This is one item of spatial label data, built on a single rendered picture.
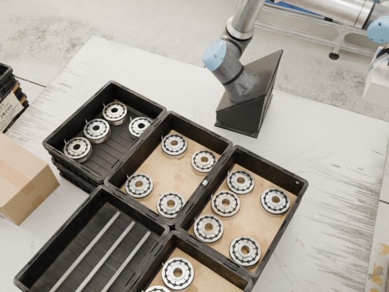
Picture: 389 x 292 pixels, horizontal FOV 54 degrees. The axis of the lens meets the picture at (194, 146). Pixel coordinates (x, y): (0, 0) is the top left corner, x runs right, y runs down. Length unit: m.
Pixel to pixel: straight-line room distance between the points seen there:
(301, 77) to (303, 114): 1.22
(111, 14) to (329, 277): 2.84
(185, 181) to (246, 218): 0.26
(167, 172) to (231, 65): 0.49
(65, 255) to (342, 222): 1.02
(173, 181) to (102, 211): 0.28
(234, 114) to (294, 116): 0.33
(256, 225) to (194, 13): 2.51
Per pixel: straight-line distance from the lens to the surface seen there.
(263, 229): 1.38
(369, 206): 1.69
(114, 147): 1.57
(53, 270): 1.39
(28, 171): 1.56
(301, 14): 3.14
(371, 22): 1.22
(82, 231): 1.41
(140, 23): 3.50
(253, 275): 1.22
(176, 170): 1.48
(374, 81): 1.46
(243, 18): 1.53
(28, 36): 3.60
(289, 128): 1.81
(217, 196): 1.39
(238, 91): 1.58
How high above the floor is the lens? 2.08
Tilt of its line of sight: 55 degrees down
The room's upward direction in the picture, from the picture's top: straight up
